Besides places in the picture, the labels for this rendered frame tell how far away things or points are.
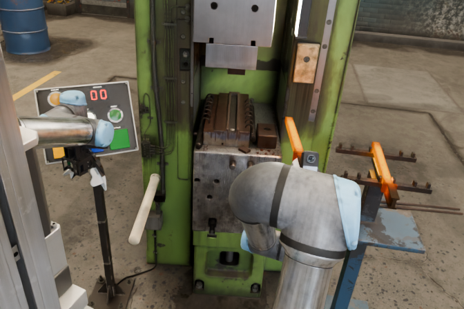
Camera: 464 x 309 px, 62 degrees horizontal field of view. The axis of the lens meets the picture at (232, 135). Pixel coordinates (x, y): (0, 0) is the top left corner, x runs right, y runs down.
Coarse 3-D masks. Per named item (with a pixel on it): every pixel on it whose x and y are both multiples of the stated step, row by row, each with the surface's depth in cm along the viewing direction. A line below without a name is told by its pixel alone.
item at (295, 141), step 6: (288, 120) 151; (288, 126) 146; (294, 126) 146; (288, 132) 144; (294, 132) 141; (294, 138) 136; (294, 144) 131; (300, 144) 132; (294, 150) 129; (300, 150) 127; (294, 156) 125; (300, 156) 123; (300, 162) 119
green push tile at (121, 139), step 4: (116, 132) 151; (120, 132) 151; (124, 132) 152; (116, 136) 151; (120, 136) 151; (124, 136) 152; (116, 140) 151; (120, 140) 151; (124, 140) 152; (128, 140) 152; (112, 144) 150; (116, 144) 150; (120, 144) 151; (124, 144) 152; (128, 144) 152; (112, 148) 150; (116, 148) 150; (120, 148) 151
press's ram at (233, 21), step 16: (208, 0) 141; (224, 0) 141; (240, 0) 140; (256, 0) 140; (272, 0) 140; (208, 16) 143; (224, 16) 143; (240, 16) 143; (256, 16) 143; (272, 16) 143; (208, 32) 146; (224, 32) 146; (240, 32) 146; (256, 32) 146; (272, 32) 146
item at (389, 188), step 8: (376, 144) 159; (376, 152) 153; (376, 160) 150; (384, 160) 148; (384, 168) 143; (384, 176) 138; (384, 184) 133; (392, 184) 132; (392, 192) 128; (392, 200) 126; (392, 208) 127
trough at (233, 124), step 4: (232, 96) 201; (236, 96) 201; (232, 100) 196; (236, 100) 197; (232, 104) 192; (236, 104) 192; (232, 108) 188; (236, 108) 188; (232, 112) 184; (236, 112) 184; (232, 116) 180; (236, 116) 181; (232, 120) 177; (236, 120) 176; (232, 124) 173; (236, 124) 171; (236, 128) 167
